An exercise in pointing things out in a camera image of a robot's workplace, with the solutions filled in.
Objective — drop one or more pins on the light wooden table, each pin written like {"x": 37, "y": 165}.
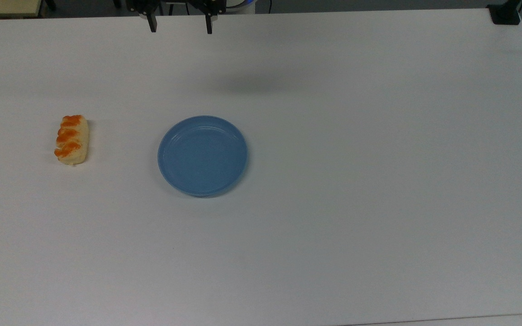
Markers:
{"x": 2, "y": 7}

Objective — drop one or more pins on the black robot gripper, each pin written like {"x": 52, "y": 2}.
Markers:
{"x": 175, "y": 5}

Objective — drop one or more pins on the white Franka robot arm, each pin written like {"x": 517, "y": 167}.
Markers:
{"x": 242, "y": 4}

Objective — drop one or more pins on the black table clamp stand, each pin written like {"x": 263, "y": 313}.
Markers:
{"x": 505, "y": 13}

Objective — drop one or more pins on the blue round plate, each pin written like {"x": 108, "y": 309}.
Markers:
{"x": 202, "y": 155}

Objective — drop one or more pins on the bread roll with orange glaze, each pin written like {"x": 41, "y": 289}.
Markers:
{"x": 72, "y": 140}

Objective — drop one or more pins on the white adjacent table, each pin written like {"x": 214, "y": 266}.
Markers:
{"x": 514, "y": 322}

